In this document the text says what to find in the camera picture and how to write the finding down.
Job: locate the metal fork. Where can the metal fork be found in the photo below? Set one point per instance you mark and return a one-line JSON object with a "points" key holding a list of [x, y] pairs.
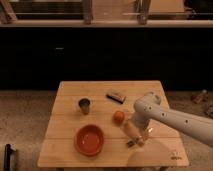
{"points": [[132, 142]]}

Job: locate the black object at floor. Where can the black object at floor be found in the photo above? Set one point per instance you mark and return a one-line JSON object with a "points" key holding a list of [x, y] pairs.
{"points": [[8, 154]]}

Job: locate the dark metal cup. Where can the dark metal cup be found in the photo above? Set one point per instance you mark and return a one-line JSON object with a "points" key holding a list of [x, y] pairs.
{"points": [[84, 105]]}

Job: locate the orange tomato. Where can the orange tomato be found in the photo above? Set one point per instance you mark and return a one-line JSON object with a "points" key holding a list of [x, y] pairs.
{"points": [[118, 117]]}

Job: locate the red bowl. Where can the red bowl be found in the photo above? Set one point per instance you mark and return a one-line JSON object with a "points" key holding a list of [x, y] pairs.
{"points": [[89, 140]]}

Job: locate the black and tan brush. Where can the black and tan brush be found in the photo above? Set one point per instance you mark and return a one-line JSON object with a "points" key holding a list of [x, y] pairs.
{"points": [[116, 96]]}

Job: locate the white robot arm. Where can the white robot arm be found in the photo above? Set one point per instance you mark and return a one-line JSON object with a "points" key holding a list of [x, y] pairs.
{"points": [[148, 107]]}

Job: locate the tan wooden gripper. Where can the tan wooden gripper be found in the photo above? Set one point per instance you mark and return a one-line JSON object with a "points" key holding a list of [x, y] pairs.
{"points": [[134, 133]]}

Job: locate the wooden shelf frame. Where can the wooden shelf frame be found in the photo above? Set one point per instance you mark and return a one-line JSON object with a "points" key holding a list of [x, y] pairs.
{"points": [[106, 13]]}

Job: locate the wooden folding table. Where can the wooden folding table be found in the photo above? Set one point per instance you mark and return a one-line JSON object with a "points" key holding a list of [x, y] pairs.
{"points": [[163, 148]]}

